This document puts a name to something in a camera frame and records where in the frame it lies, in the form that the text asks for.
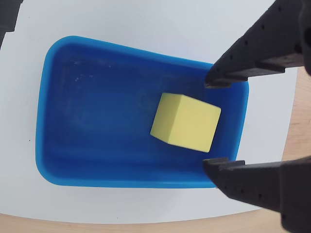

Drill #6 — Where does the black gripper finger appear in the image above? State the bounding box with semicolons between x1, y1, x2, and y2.
202;156;311;233
204;0;311;89

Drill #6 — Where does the yellow cube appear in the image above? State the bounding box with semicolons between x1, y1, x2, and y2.
150;92;222;153

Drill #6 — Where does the blue rectangular bin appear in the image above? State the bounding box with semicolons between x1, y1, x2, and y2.
35;35;250;189

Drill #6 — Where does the white board mat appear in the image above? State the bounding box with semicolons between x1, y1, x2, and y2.
0;0;299;224

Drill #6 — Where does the black tape patch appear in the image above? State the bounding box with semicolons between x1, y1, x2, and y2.
0;0;24;48

